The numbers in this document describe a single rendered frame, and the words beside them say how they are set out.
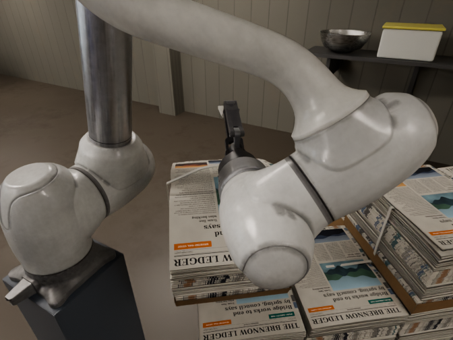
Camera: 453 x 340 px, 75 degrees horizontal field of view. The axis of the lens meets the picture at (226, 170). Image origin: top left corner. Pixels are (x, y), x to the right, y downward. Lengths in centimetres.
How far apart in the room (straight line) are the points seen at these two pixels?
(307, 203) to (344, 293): 68
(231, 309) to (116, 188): 46
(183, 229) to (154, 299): 139
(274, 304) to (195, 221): 40
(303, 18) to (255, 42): 332
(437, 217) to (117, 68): 88
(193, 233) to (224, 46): 39
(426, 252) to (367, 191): 56
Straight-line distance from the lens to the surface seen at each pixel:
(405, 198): 103
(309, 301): 96
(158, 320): 191
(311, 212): 36
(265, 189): 35
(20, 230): 72
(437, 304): 105
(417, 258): 95
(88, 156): 76
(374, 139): 36
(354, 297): 101
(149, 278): 209
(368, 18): 356
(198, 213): 65
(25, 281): 84
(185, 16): 37
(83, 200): 73
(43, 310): 83
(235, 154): 50
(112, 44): 65
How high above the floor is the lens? 159
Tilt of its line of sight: 31 degrees down
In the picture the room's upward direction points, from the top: straight up
